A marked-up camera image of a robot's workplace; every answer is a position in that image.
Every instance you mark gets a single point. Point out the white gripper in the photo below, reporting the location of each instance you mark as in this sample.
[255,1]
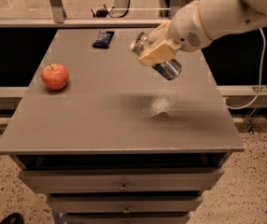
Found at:
[186,32]

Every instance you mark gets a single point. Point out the silver redbull can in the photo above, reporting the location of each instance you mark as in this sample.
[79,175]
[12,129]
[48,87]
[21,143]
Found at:
[158,54]

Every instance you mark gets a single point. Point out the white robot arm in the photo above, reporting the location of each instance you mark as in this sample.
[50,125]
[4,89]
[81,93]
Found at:
[225,17]

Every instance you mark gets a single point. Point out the dark blue snack bar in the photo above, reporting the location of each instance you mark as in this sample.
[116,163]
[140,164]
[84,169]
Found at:
[103,40]

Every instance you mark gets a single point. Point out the grey drawer cabinet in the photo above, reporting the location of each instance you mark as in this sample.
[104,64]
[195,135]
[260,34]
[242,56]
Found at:
[116,114]

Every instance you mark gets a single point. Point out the red apple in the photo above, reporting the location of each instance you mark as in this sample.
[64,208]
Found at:
[55,76]

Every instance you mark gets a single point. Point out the top grey drawer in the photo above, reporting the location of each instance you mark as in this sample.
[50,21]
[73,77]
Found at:
[126,180]

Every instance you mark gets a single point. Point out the grey drawer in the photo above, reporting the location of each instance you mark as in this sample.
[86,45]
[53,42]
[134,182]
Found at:
[137,218]
[125,203]
[126,180]

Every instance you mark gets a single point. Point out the middle grey drawer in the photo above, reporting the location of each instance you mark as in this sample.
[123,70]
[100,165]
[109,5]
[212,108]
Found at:
[125,203]

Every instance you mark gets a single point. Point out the bottom grey drawer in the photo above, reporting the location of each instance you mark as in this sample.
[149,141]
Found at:
[137,218]

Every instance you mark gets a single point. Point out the black shoe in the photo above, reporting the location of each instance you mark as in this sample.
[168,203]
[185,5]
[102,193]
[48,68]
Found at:
[15,218]

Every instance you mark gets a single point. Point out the metal railing frame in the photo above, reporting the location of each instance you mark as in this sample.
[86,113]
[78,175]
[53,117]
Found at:
[59,20]

